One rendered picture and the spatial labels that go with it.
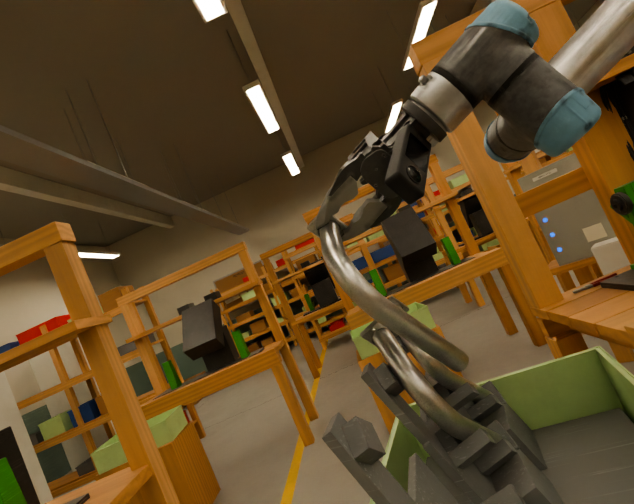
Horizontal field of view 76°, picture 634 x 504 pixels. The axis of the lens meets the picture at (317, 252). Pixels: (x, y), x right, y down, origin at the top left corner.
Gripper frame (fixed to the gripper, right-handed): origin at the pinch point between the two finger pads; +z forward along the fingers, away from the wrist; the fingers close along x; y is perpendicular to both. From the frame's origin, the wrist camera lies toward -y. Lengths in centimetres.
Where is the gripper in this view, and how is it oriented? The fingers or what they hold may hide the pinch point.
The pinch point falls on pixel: (332, 230)
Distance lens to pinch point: 59.2
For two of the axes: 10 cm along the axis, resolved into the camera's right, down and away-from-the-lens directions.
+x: -7.7, -5.5, -3.3
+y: -0.6, -4.4, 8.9
